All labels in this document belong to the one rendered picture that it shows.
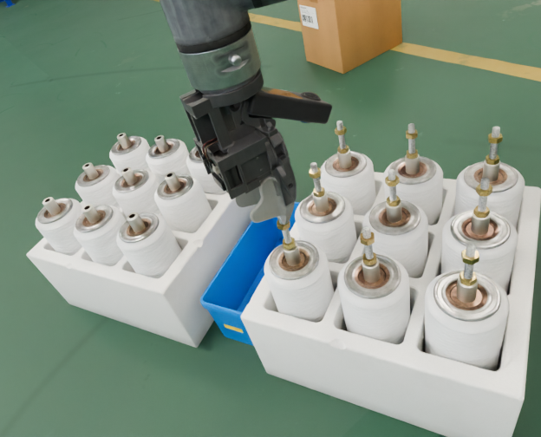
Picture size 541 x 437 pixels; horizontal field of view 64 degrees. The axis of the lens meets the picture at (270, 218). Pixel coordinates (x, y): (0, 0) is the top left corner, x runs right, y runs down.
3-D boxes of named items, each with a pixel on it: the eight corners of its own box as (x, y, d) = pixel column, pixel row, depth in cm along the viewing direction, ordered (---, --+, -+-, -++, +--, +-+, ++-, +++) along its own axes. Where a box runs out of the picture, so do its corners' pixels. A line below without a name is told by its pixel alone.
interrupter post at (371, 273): (361, 283, 59) (359, 267, 57) (364, 270, 60) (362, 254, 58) (380, 285, 58) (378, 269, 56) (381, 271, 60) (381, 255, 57)
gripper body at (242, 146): (208, 177, 54) (172, 88, 46) (266, 146, 56) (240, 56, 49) (234, 205, 49) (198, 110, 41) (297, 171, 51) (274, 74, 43)
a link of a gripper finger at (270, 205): (254, 239, 58) (233, 184, 52) (291, 218, 59) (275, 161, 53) (265, 251, 55) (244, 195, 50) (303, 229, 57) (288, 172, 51)
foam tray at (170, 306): (161, 199, 129) (135, 149, 117) (277, 218, 111) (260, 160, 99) (68, 304, 105) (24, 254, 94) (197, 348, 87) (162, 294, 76)
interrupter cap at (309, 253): (260, 260, 66) (259, 257, 66) (301, 235, 68) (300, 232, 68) (286, 290, 61) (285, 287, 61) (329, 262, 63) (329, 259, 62)
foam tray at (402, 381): (337, 227, 103) (326, 166, 91) (525, 257, 85) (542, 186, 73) (266, 373, 80) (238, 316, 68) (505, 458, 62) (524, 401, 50)
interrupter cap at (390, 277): (339, 296, 58) (338, 293, 58) (348, 255, 63) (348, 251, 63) (398, 303, 55) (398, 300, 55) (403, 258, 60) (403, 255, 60)
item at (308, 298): (277, 325, 78) (251, 258, 67) (320, 296, 81) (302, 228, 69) (307, 363, 72) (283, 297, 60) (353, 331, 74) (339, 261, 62)
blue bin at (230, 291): (277, 234, 106) (266, 198, 98) (319, 242, 101) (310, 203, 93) (216, 337, 88) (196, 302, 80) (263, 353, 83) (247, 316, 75)
